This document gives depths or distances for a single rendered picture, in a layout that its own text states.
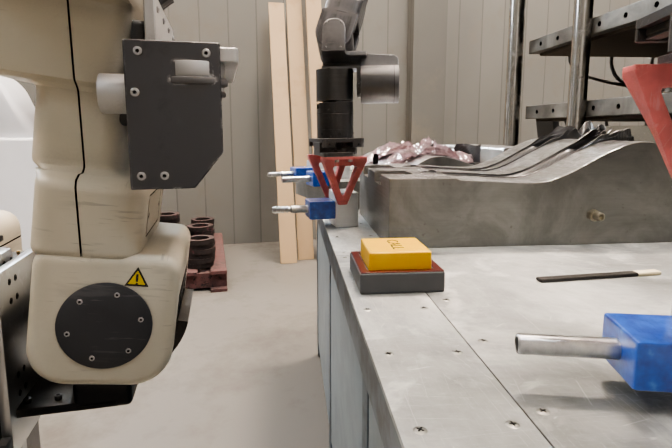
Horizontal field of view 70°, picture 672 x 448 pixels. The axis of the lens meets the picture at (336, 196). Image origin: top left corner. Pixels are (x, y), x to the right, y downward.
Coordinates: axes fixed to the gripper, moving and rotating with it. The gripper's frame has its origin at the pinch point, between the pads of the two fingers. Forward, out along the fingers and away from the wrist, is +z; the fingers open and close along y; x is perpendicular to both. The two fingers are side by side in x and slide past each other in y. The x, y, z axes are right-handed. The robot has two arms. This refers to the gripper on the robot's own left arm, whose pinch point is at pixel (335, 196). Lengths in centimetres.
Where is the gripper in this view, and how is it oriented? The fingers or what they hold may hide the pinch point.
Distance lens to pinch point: 76.2
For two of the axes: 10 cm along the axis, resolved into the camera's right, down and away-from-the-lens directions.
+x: -9.7, 0.4, -2.5
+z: 0.1, 9.9, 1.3
